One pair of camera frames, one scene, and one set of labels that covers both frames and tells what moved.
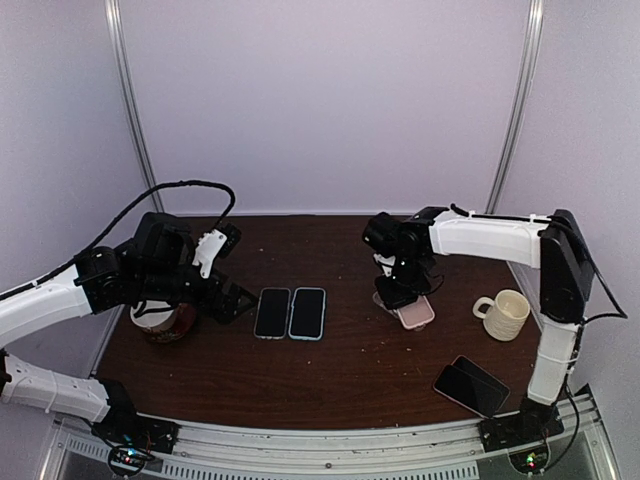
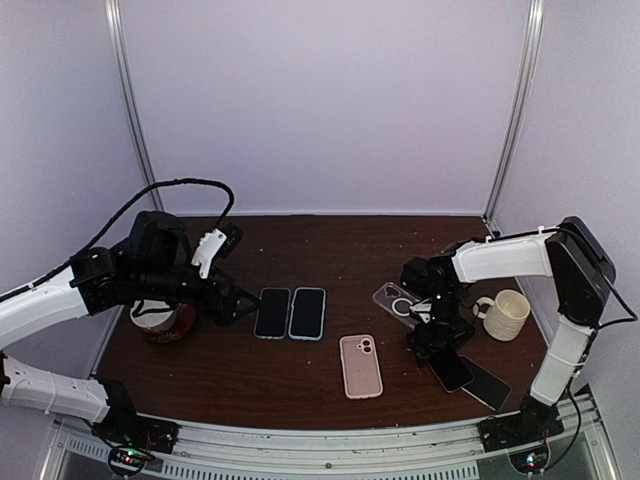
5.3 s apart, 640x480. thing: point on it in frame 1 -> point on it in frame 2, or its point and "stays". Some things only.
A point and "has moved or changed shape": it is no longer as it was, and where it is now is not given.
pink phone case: [416, 314] has moved or changed shape
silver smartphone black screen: [272, 317] stays
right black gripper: [393, 300] -> [464, 331]
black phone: [272, 313] stays
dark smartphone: [479, 372] stays
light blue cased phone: [307, 314] stays
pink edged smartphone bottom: [468, 391] -> [450, 368]
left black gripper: [224, 313] stays
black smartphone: [308, 314] stays
